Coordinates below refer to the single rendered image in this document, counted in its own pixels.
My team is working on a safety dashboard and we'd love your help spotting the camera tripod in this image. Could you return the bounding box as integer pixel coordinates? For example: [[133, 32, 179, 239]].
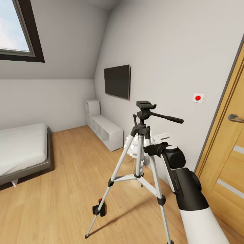
[[85, 101, 184, 244]]

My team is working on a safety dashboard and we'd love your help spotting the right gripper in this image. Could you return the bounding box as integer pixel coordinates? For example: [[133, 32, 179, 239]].
[[143, 142, 168, 156]]

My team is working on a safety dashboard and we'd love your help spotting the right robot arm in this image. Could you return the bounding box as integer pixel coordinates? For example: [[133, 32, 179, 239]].
[[143, 133, 230, 244]]

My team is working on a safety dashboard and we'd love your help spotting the digital camera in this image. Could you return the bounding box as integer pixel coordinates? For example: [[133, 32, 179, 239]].
[[93, 198, 105, 217]]

